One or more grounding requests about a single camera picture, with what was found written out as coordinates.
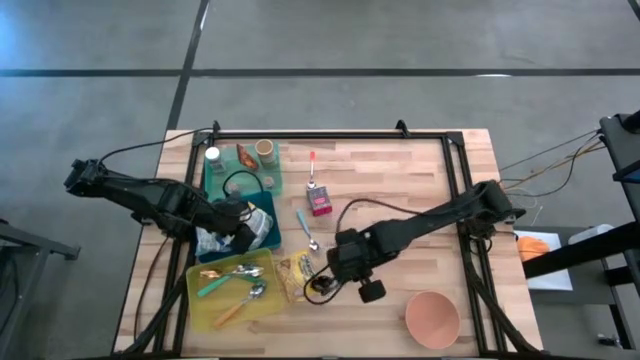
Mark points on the black frame clamp hook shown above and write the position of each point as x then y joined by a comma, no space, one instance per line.
401,127
216,126

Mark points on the orange round object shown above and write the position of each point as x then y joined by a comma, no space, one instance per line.
532,248

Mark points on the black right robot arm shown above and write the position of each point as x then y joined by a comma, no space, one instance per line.
430,220

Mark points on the small glass spice jar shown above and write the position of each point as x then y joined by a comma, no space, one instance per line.
269,182
232,188

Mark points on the brown snack wrapper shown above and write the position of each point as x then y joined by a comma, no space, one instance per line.
246,157

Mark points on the white-cap spice jar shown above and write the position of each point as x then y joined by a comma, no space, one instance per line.
215,159

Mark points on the blue ramen noodle bag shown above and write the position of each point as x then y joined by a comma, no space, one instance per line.
212,242

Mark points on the black equipment stand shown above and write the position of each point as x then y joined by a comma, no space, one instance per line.
620,145

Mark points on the blue plastic bin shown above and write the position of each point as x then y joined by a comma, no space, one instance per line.
265,240

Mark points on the smoked paprika tin red lid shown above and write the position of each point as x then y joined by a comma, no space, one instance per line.
320,201

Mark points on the white paper sheet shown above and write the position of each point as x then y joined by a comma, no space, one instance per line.
550,277

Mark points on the white cylinder container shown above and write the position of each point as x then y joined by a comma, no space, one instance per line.
590,233

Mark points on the teal translucent plastic bin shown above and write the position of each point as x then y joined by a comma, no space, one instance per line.
250,182

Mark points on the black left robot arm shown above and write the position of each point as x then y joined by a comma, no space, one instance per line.
145,195

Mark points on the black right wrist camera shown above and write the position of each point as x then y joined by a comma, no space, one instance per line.
372,291

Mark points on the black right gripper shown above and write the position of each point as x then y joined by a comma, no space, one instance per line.
350,255

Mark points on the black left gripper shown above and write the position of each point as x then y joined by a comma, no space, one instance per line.
230,215

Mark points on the black side table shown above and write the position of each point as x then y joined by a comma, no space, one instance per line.
35,244

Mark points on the light translucent plastic bin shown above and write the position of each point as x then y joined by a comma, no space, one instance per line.
260,310

